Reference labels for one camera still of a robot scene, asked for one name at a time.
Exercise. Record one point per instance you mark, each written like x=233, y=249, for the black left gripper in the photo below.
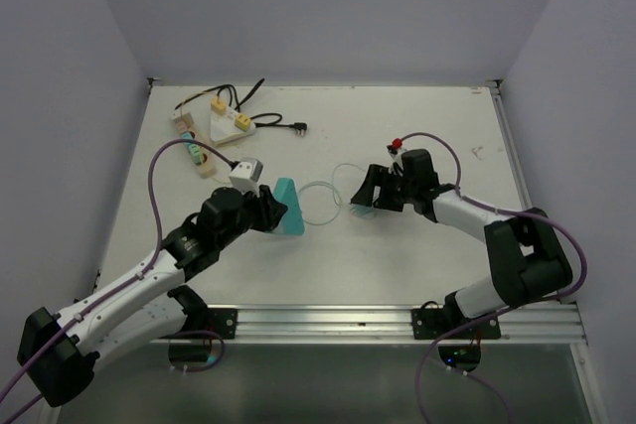
x=269, y=210

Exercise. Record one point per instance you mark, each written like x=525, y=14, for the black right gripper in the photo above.
x=375, y=177

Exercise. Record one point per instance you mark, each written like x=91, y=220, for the light blue usb charger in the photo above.
x=362, y=212

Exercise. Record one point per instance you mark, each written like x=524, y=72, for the teal power strip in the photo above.
x=292, y=222

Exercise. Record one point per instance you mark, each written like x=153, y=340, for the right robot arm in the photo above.
x=526, y=260

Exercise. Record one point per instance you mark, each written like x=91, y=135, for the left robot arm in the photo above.
x=61, y=352

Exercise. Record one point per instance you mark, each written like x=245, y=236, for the yellow cube charger front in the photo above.
x=242, y=122

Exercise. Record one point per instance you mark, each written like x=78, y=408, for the yellow cube charger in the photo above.
x=218, y=106
x=242, y=122

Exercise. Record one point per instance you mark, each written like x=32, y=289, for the white triangular power strip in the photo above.
x=223, y=130

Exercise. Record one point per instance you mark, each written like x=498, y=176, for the green cube charger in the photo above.
x=196, y=154

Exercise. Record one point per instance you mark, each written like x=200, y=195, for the teal cube charger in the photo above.
x=187, y=137

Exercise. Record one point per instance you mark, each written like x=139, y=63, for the yellow cube charger rear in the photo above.
x=218, y=106

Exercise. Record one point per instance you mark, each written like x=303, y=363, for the beige power strip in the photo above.
x=207, y=168

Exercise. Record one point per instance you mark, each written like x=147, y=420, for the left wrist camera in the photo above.
x=245, y=174

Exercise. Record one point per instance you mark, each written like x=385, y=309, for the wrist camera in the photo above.
x=396, y=148
x=245, y=174

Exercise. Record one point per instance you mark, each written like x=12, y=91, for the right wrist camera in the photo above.
x=396, y=148

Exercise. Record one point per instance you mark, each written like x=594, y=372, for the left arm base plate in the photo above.
x=222, y=321

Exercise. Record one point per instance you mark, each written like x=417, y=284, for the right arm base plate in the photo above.
x=431, y=320

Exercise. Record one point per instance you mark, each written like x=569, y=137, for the aluminium front rail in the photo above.
x=538, y=324

